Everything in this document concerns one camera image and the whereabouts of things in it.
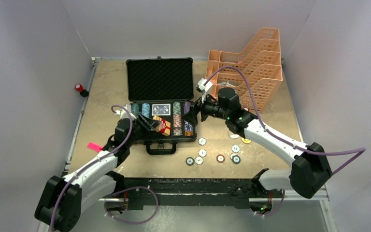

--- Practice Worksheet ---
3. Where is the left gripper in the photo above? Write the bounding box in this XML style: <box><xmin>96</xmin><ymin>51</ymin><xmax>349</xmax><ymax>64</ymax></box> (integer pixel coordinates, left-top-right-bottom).
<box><xmin>127</xmin><ymin>113</ymin><xmax>160</xmax><ymax>147</ymax></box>

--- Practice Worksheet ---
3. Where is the red gold card deck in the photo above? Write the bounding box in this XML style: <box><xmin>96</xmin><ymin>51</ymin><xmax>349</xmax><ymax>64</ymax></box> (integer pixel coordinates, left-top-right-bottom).
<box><xmin>153</xmin><ymin>116</ymin><xmax>171</xmax><ymax>136</ymax></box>

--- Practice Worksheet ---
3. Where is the blue playing card deck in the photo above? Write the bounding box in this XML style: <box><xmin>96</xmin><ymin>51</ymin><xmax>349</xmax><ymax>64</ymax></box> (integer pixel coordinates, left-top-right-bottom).
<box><xmin>151</xmin><ymin>103</ymin><xmax>171</xmax><ymax>116</ymax></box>

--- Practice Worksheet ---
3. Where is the clear round button chip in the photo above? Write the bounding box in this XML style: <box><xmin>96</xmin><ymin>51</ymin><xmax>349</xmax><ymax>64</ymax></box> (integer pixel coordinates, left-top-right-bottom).
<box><xmin>229</xmin><ymin>134</ymin><xmax>239</xmax><ymax>139</ymax></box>

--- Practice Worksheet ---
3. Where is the yellow round button chip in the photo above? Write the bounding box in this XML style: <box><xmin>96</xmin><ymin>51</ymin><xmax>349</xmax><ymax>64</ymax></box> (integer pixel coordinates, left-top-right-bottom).
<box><xmin>242</xmin><ymin>138</ymin><xmax>252</xmax><ymax>144</ymax></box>

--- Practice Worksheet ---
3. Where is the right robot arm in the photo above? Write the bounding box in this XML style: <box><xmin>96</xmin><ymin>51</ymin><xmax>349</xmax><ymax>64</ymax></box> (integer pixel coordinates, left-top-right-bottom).
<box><xmin>189</xmin><ymin>87</ymin><xmax>333</xmax><ymax>199</ymax></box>

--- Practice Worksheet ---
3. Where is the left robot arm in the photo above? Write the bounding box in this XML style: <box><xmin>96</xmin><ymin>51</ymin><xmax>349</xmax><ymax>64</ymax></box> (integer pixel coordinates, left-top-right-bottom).
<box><xmin>34</xmin><ymin>115</ymin><xmax>161</xmax><ymax>232</ymax></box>

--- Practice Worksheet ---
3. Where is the black poker set case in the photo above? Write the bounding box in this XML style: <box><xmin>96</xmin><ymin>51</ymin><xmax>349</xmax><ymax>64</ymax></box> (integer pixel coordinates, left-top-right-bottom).
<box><xmin>126</xmin><ymin>57</ymin><xmax>197</xmax><ymax>155</ymax></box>

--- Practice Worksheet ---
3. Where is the white poker chip upper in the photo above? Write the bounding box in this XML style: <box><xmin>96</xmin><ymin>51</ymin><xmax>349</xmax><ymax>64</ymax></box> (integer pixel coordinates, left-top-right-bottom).
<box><xmin>198</xmin><ymin>137</ymin><xmax>207</xmax><ymax>145</ymax></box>

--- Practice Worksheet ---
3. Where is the white poker chip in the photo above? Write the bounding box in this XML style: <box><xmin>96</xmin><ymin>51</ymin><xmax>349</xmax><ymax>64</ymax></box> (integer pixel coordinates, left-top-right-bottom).
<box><xmin>198</xmin><ymin>149</ymin><xmax>207</xmax><ymax>158</ymax></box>
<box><xmin>195</xmin><ymin>157</ymin><xmax>204</xmax><ymax>165</ymax></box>
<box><xmin>231</xmin><ymin>145</ymin><xmax>241</xmax><ymax>153</ymax></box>
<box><xmin>198</xmin><ymin>137</ymin><xmax>207</xmax><ymax>145</ymax></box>

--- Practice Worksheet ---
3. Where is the white poker chip middle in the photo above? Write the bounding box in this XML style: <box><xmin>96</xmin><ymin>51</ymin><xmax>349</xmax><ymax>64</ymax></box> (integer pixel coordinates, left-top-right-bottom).
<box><xmin>198</xmin><ymin>149</ymin><xmax>207</xmax><ymax>158</ymax></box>

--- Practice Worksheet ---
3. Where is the dark green poker chip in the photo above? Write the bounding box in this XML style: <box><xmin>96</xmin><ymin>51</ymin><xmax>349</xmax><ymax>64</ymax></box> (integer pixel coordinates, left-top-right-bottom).
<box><xmin>185</xmin><ymin>157</ymin><xmax>195</xmax><ymax>166</ymax></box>

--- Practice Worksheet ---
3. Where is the white poker chip lower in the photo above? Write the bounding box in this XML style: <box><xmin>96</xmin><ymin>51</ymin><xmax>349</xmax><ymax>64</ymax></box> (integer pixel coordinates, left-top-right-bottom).
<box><xmin>195</xmin><ymin>157</ymin><xmax>204</xmax><ymax>165</ymax></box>

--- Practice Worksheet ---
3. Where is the white poker chip right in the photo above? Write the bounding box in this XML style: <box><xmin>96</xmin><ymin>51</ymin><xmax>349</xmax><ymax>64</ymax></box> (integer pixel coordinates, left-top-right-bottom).
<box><xmin>231</xmin><ymin>145</ymin><xmax>241</xmax><ymax>153</ymax></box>

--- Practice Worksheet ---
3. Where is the red poker chip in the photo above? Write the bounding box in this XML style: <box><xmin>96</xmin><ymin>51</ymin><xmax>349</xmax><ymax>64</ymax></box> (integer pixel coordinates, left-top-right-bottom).
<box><xmin>216</xmin><ymin>154</ymin><xmax>225</xmax><ymax>163</ymax></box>

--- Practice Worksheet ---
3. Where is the pink highlighter marker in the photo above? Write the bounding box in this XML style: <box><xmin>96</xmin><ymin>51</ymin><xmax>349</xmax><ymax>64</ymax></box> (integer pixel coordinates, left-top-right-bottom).
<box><xmin>87</xmin><ymin>143</ymin><xmax>103</xmax><ymax>152</ymax></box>

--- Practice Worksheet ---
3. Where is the teal poker chip right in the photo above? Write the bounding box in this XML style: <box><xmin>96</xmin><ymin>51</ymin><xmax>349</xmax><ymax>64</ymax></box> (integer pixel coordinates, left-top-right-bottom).
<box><xmin>230</xmin><ymin>154</ymin><xmax>241</xmax><ymax>164</ymax></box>

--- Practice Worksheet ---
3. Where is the red emergency button left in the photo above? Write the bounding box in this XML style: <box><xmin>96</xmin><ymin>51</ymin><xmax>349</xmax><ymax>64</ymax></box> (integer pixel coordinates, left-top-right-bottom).
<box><xmin>75</xmin><ymin>84</ymin><xmax>89</xmax><ymax>98</ymax></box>

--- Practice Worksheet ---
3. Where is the orange plastic file tray rack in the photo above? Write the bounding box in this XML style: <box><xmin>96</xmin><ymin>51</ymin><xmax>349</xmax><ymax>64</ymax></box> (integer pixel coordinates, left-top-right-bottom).
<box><xmin>206</xmin><ymin>28</ymin><xmax>283</xmax><ymax>112</ymax></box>

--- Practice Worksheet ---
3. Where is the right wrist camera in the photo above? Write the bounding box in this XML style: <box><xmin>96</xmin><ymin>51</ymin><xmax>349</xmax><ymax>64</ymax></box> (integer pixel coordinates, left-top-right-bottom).
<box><xmin>196</xmin><ymin>78</ymin><xmax>213</xmax><ymax>103</ymax></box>

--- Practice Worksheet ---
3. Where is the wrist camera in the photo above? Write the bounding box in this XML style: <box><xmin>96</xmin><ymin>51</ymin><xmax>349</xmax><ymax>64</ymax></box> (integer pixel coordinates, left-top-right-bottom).
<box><xmin>196</xmin><ymin>78</ymin><xmax>213</xmax><ymax>103</ymax></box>
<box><xmin>113</xmin><ymin>107</ymin><xmax>136</xmax><ymax>120</ymax></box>

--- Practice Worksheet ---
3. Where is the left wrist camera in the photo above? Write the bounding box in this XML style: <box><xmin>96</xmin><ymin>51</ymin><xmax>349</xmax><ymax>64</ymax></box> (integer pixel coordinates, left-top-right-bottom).
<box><xmin>113</xmin><ymin>107</ymin><xmax>136</xmax><ymax>120</ymax></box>

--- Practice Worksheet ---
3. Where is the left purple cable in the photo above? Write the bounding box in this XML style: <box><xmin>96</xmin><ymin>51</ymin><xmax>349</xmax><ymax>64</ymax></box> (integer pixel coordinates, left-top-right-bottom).
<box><xmin>49</xmin><ymin>105</ymin><xmax>134</xmax><ymax>232</ymax></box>

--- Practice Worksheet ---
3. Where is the black base frame rail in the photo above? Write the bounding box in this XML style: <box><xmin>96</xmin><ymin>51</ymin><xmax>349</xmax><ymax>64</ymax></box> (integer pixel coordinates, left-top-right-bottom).
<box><xmin>112</xmin><ymin>177</ymin><xmax>282</xmax><ymax>210</ymax></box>

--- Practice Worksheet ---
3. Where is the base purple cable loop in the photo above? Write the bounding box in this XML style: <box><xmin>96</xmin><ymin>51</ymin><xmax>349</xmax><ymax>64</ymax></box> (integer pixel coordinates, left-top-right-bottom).
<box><xmin>104</xmin><ymin>186</ymin><xmax>159</xmax><ymax>225</ymax></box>

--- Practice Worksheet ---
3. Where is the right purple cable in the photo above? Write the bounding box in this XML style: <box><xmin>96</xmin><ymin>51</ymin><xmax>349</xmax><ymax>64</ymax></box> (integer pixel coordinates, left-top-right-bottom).
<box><xmin>204</xmin><ymin>66</ymin><xmax>367</xmax><ymax>176</ymax></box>

